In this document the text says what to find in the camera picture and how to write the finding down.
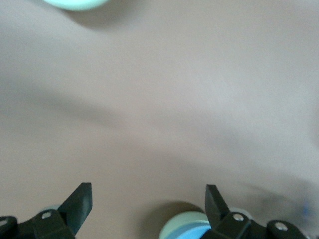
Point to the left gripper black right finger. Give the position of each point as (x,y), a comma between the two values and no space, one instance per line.
(216,211)

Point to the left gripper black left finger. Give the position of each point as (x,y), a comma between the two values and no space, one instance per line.
(77,206)

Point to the blue bowl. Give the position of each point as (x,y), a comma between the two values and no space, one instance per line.
(194,234)

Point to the dull sage green bowl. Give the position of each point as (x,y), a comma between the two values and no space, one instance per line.
(172,224)

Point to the pale mint green bowl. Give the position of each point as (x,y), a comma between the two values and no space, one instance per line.
(74,3)

